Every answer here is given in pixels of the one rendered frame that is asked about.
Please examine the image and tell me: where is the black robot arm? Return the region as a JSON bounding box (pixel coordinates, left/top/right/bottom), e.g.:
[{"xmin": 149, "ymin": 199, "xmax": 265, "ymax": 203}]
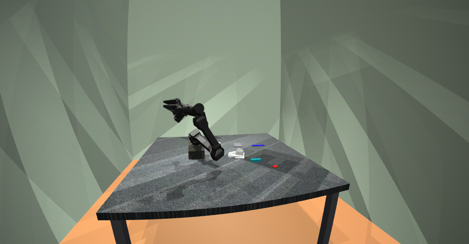
[{"xmin": 188, "ymin": 103, "xmax": 224, "ymax": 161}]

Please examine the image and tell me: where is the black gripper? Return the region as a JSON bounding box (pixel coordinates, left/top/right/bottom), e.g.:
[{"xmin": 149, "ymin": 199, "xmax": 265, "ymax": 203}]
[{"xmin": 163, "ymin": 98, "xmax": 191, "ymax": 118}]

